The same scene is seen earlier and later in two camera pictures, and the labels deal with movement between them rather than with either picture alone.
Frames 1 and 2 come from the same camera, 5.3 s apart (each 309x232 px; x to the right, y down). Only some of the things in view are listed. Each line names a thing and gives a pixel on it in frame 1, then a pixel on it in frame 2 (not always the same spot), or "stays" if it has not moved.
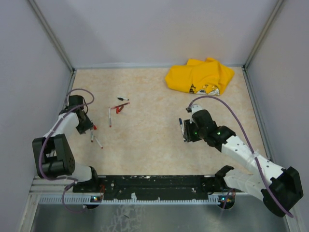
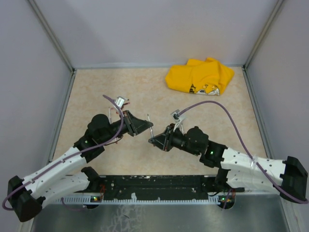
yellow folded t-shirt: [207, 77] stays
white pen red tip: [110, 119] stays
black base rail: [149, 184] stays
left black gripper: [89, 124] → [135, 125]
